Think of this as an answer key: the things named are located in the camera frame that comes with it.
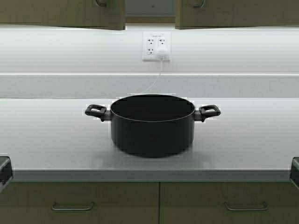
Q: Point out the black cooking pot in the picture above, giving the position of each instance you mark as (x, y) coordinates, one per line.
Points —
(152, 125)

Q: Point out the white power adapter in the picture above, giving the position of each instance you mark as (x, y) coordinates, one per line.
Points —
(162, 54)

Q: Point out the right wooden drawer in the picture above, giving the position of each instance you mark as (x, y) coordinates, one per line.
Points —
(203, 203)

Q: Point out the wooden drawer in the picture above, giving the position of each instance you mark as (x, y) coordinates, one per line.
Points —
(115, 203)
(203, 203)

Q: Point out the left wooden drawer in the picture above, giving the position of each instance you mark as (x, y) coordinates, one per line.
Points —
(115, 203)

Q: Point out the white wall outlet plate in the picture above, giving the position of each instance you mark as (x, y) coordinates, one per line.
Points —
(153, 40)

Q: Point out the left upper door handle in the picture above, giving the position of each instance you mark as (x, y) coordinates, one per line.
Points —
(101, 3)

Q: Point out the door handle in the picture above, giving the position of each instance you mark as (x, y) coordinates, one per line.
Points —
(201, 4)
(101, 3)

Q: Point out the right upper door handle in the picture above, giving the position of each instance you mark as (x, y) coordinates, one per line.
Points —
(201, 4)

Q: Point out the left drawer metal handle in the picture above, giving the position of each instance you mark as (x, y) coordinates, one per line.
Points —
(72, 208)

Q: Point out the drawer metal handle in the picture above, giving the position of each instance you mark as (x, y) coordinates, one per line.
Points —
(247, 207)
(72, 208)

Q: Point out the right drawer metal handle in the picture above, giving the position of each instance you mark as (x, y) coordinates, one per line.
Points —
(247, 207)

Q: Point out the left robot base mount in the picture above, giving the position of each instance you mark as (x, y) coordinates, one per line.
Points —
(6, 172)

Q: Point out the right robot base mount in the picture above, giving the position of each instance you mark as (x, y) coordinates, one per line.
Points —
(294, 172)

